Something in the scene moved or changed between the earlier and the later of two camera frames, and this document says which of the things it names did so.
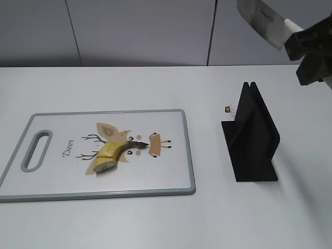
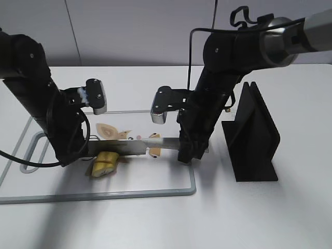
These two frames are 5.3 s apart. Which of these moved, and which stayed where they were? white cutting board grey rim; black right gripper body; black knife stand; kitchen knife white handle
Moved: black right gripper body; kitchen knife white handle
Stayed: black knife stand; white cutting board grey rim
